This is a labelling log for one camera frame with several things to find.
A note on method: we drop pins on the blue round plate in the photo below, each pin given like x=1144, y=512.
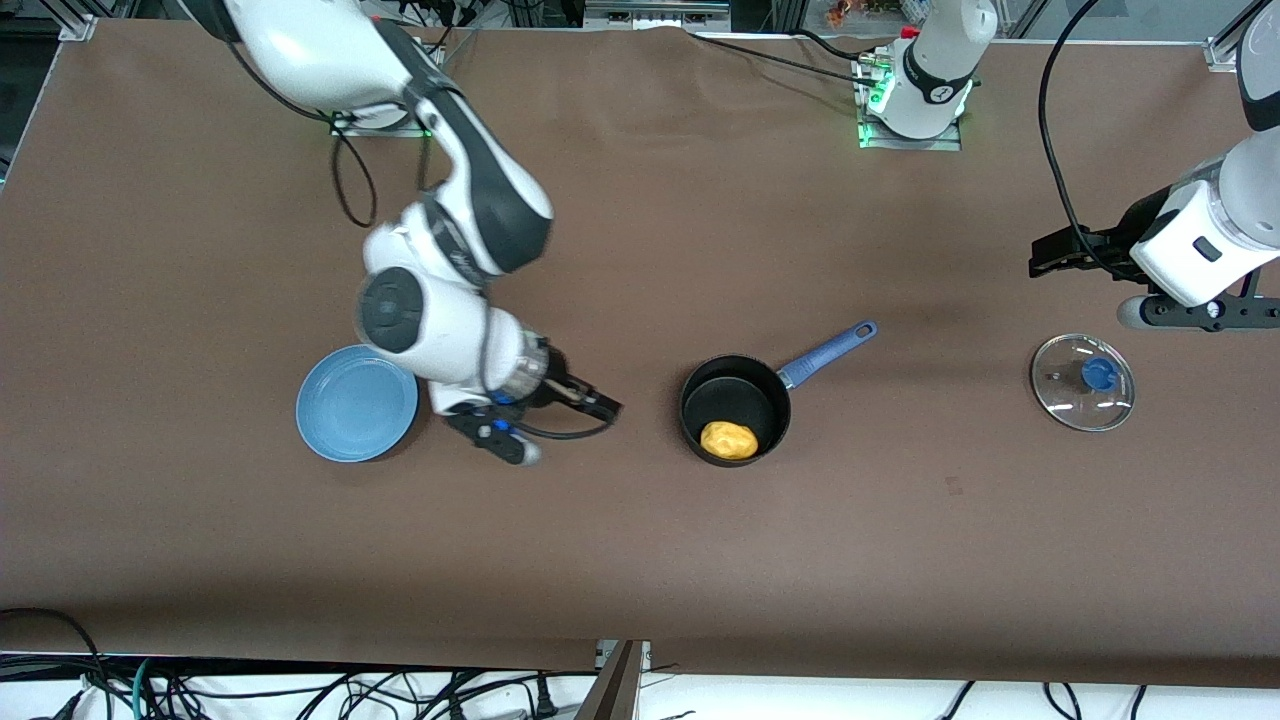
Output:
x=355, y=405

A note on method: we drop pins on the yellow potato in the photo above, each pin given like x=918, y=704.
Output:
x=728, y=440

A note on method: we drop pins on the brown table cover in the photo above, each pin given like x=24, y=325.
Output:
x=700, y=250

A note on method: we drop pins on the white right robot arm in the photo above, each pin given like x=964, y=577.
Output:
x=320, y=50

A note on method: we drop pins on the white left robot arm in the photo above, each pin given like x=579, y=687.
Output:
x=1200, y=240

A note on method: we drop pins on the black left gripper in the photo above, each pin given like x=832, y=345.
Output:
x=1118, y=243

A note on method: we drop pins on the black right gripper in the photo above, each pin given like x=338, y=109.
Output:
x=561, y=386

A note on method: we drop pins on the grey power strip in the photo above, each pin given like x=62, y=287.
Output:
x=650, y=12

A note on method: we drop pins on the aluminium profile beam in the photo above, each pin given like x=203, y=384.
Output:
x=615, y=690

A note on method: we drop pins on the aluminium corner frame with bracket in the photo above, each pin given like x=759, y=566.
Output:
x=80, y=28
x=1222, y=55

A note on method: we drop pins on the glass lid with blue knob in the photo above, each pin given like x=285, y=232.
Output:
x=1060, y=395

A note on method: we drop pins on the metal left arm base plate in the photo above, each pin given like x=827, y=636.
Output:
x=910, y=145

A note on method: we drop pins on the small orange object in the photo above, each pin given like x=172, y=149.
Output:
x=848, y=10

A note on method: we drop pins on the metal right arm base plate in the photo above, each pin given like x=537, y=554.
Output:
x=370, y=128

